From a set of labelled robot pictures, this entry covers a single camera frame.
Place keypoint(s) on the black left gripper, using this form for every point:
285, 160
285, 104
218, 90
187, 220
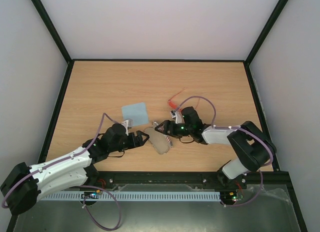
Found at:
139, 133

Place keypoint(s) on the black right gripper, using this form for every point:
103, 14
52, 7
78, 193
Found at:
169, 128

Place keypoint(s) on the stars and stripes glasses case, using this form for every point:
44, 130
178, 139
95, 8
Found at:
161, 143

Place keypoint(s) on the light blue cleaning cloth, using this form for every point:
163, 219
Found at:
137, 113

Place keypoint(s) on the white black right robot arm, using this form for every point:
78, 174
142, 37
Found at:
252, 147

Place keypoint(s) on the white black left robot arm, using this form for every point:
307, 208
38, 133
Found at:
27, 184

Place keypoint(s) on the red sunglasses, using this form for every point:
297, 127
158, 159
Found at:
175, 100

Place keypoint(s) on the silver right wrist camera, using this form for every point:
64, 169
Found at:
177, 116

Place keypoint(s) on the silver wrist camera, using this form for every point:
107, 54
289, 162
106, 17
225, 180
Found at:
127, 124
177, 116

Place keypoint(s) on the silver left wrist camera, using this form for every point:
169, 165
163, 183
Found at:
127, 124

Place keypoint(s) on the light blue slotted cable duct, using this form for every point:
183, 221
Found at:
134, 196

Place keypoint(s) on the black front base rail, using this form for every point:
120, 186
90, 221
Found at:
278, 177

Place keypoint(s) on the black left frame post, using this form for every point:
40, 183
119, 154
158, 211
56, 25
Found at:
38, 5

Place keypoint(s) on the black frame post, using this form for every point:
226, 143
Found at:
38, 5
281, 4

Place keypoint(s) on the black right frame post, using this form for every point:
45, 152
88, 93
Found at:
281, 4

